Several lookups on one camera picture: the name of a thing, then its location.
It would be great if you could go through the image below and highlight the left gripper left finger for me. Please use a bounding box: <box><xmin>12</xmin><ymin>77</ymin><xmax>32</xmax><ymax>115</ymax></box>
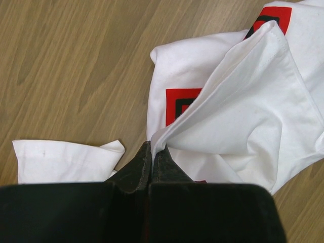
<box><xmin>1</xmin><ymin>142</ymin><xmax>151</xmax><ymax>242</ymax></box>

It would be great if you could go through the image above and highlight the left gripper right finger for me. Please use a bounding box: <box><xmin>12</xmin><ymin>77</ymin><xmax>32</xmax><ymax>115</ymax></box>
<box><xmin>148</xmin><ymin>149</ymin><xmax>286</xmax><ymax>242</ymax></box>

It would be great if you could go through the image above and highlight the white t shirt red print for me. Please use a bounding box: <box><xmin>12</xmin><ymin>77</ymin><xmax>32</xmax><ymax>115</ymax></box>
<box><xmin>13</xmin><ymin>1</ymin><xmax>323</xmax><ymax>194</ymax></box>

